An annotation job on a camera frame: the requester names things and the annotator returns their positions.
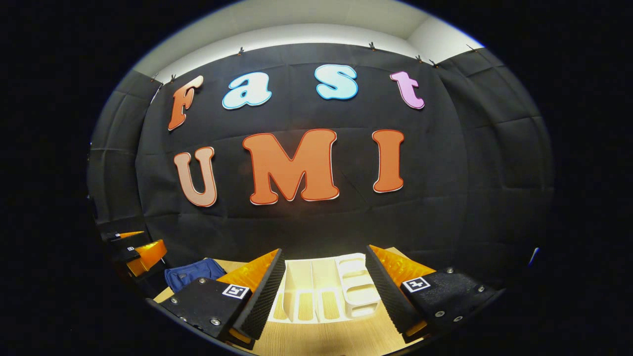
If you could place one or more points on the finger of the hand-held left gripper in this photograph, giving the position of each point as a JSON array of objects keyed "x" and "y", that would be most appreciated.
[
  {"x": 111, "y": 236},
  {"x": 148, "y": 257}
]

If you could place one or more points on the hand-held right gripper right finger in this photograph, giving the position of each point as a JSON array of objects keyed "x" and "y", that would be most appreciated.
[{"x": 388, "y": 296}]

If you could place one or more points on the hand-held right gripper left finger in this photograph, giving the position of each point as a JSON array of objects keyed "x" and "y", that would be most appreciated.
[{"x": 264, "y": 301}]

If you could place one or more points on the cream bookshelf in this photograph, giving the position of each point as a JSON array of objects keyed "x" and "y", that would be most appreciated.
[{"x": 321, "y": 277}]

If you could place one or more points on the blue schoolbag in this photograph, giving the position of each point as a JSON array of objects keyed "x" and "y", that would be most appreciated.
[{"x": 195, "y": 274}]

